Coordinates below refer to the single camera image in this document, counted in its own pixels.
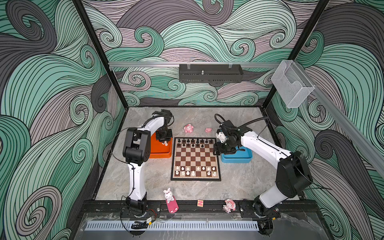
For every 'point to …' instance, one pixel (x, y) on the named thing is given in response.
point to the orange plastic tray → (159, 150)
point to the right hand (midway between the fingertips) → (218, 152)
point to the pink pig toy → (208, 130)
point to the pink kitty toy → (188, 128)
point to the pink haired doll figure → (230, 205)
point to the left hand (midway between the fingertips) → (167, 139)
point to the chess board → (193, 159)
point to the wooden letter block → (200, 203)
